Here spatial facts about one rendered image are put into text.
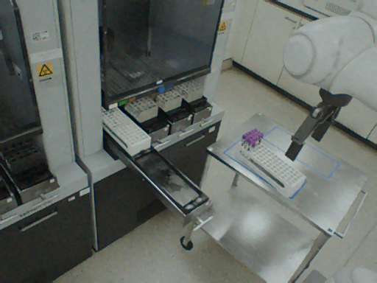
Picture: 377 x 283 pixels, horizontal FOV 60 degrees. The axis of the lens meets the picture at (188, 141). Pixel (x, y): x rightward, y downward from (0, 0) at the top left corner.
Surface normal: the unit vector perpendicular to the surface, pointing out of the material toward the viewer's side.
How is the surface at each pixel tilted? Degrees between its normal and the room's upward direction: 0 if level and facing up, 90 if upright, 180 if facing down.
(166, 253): 0
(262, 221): 0
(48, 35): 90
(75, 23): 90
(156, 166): 0
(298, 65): 87
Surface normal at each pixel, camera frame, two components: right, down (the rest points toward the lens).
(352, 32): 0.31, -0.47
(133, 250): 0.15, -0.75
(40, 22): 0.67, 0.55
